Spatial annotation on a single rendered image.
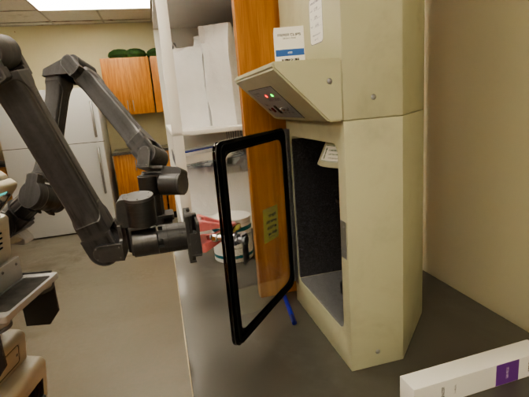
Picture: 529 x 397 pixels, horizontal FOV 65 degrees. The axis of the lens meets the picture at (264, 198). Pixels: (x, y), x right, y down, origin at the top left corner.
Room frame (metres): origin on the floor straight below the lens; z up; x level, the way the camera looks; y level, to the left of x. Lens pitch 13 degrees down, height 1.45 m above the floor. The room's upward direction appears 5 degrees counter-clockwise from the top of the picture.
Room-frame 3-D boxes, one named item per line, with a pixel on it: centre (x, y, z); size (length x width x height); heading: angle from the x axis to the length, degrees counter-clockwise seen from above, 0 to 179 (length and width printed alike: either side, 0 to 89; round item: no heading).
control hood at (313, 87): (0.83, -0.05, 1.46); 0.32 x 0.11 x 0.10; 14
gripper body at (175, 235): (0.80, 0.18, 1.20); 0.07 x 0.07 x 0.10; 14
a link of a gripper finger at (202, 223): (0.82, 0.11, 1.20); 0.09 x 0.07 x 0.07; 104
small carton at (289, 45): (0.76, -0.06, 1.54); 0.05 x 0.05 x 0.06; 89
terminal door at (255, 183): (0.85, 0.01, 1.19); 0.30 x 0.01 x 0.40; 153
